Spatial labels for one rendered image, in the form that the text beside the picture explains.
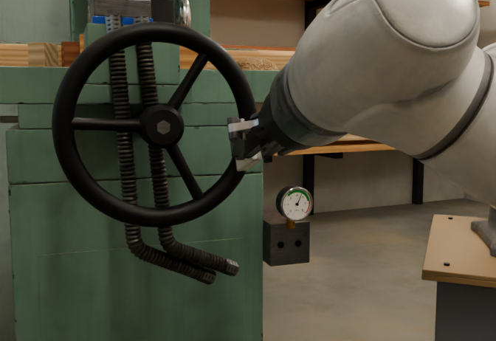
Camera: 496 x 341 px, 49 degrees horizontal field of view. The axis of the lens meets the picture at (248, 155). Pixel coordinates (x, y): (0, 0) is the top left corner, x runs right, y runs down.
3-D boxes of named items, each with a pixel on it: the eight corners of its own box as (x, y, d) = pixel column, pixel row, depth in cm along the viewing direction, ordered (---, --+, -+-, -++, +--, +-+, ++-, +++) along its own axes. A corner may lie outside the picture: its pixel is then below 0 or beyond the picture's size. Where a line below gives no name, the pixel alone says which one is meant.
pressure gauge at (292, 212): (280, 233, 96) (280, 187, 95) (273, 228, 100) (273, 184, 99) (313, 230, 98) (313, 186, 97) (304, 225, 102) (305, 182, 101)
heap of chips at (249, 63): (241, 70, 99) (241, 54, 99) (222, 72, 111) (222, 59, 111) (284, 71, 102) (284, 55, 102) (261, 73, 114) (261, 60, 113)
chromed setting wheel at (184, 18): (179, 46, 117) (178, -12, 116) (169, 51, 129) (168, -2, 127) (193, 47, 118) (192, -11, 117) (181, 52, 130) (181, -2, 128)
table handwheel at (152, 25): (49, 234, 71) (52, 9, 68) (53, 205, 90) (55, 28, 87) (257, 227, 80) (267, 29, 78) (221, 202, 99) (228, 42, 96)
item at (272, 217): (270, 267, 99) (271, 224, 98) (249, 249, 111) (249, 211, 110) (312, 263, 102) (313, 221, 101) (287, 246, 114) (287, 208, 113)
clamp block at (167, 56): (85, 84, 80) (83, 22, 79) (82, 85, 93) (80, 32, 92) (183, 85, 85) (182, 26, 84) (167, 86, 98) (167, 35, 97)
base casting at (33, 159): (4, 184, 87) (2, 128, 86) (29, 150, 141) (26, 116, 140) (266, 173, 101) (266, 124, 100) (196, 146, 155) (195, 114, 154)
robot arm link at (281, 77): (280, 38, 49) (259, 63, 54) (292, 134, 47) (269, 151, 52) (368, 40, 52) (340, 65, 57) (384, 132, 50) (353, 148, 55)
